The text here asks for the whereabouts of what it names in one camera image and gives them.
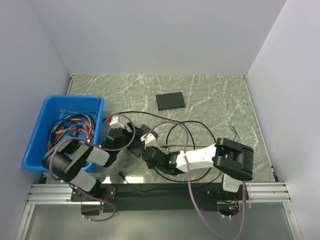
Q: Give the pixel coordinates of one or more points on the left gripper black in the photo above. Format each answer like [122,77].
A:
[130,134]

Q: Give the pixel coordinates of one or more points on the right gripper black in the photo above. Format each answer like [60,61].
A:
[150,165]

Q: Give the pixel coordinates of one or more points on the black network switch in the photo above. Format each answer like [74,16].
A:
[167,101]
[137,147]

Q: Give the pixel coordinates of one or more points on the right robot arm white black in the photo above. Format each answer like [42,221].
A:
[235,160]

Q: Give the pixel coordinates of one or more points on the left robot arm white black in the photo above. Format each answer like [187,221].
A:
[66,160]

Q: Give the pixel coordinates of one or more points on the blue plastic bin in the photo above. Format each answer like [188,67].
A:
[55,108]

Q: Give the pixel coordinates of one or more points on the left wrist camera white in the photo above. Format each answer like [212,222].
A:
[115,122]

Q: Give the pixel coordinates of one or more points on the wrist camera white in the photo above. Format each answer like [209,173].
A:
[149,140]
[115,122]

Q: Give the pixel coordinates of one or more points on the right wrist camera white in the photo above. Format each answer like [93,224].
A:
[149,140]

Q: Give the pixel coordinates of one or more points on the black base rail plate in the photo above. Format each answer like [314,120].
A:
[167,196]

